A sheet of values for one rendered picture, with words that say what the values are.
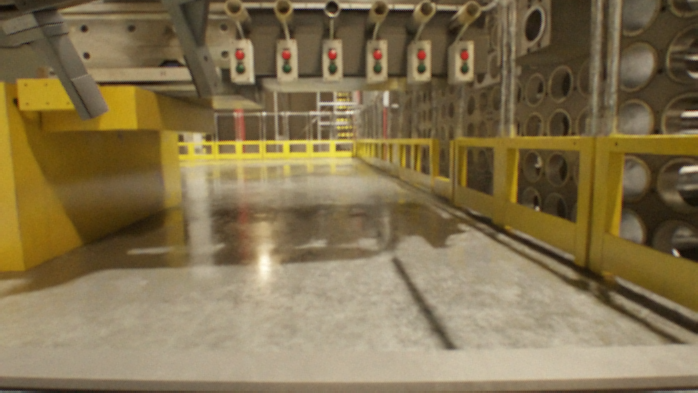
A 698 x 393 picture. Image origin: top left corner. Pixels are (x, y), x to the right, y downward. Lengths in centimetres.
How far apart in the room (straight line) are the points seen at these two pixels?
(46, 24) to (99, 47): 133
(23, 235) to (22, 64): 78
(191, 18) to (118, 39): 138
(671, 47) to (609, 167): 113
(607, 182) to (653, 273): 25
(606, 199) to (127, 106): 150
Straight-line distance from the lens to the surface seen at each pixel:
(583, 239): 126
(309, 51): 149
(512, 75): 164
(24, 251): 150
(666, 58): 222
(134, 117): 139
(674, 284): 108
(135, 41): 170
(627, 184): 245
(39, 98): 140
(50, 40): 44
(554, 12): 230
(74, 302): 114
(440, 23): 163
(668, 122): 220
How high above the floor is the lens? 39
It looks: 6 degrees down
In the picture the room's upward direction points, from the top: 1 degrees counter-clockwise
